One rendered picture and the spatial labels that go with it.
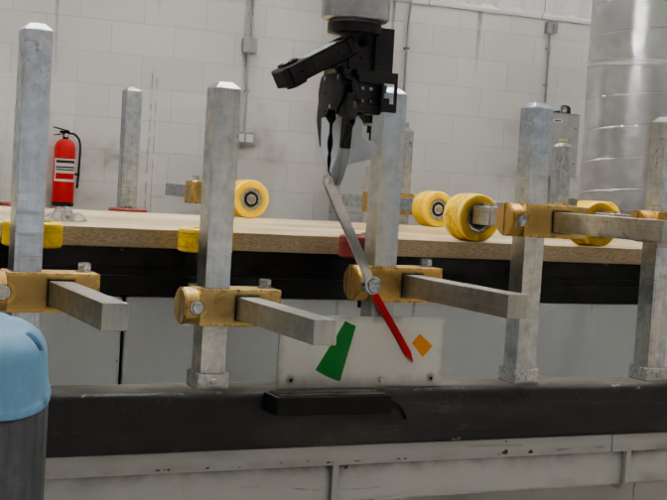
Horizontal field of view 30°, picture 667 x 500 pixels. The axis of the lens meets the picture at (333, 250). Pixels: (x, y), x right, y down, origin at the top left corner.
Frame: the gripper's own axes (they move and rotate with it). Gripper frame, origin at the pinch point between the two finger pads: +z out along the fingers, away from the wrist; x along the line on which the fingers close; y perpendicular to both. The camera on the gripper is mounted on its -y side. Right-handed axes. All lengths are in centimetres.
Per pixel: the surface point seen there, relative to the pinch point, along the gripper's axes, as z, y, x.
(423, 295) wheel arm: 15.6, 14.7, -0.5
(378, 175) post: -0.5, 10.5, 6.7
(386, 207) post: 4.0, 11.8, 6.2
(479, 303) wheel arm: 15.1, 14.7, -14.7
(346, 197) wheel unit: 4, 70, 135
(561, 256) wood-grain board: 11, 57, 27
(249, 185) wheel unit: 2, 26, 92
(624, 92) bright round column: -46, 282, 293
